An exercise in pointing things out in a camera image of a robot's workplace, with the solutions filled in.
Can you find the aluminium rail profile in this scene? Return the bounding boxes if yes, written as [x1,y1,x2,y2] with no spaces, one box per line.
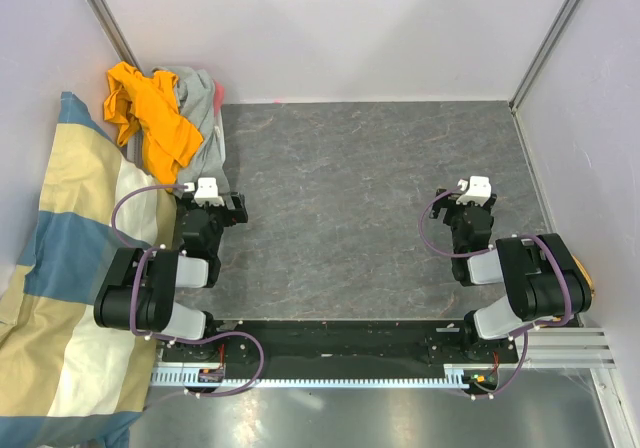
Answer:
[519,328,617,370]

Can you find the pink red garment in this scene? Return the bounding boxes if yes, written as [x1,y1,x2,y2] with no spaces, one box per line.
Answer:
[213,80,225,116]

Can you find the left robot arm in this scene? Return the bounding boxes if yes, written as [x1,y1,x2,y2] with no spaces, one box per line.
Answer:
[93,192,248,361]

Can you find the white plastic basket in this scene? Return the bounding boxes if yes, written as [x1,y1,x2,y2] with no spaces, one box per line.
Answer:
[125,111,226,167]

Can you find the right aluminium frame post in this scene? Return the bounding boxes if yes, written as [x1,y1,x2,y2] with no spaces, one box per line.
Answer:
[508,0,583,114]

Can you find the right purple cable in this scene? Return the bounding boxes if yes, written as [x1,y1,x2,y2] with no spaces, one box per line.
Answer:
[417,187,576,401]

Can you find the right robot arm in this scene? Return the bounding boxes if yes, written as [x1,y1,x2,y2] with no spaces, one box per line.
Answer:
[418,177,594,362]

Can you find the aluminium frame post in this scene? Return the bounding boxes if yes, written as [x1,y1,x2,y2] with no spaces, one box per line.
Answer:
[508,0,583,114]
[86,0,140,68]

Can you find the orange t shirt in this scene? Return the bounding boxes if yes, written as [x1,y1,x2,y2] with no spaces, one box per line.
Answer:
[103,62,203,184]

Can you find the slotted cable duct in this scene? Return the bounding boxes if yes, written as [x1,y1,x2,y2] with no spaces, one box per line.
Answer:
[150,364,487,389]

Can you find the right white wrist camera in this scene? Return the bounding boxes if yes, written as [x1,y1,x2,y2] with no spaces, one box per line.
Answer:
[456,175,492,207]

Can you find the blue yellow striped pillow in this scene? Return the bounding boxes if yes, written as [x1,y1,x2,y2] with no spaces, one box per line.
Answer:
[1,92,176,447]

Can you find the left aluminium frame post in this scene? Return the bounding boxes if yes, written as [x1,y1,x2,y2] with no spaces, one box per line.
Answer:
[86,0,140,68]

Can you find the grey t shirt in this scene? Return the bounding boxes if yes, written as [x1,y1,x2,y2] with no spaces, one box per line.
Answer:
[152,66,231,195]

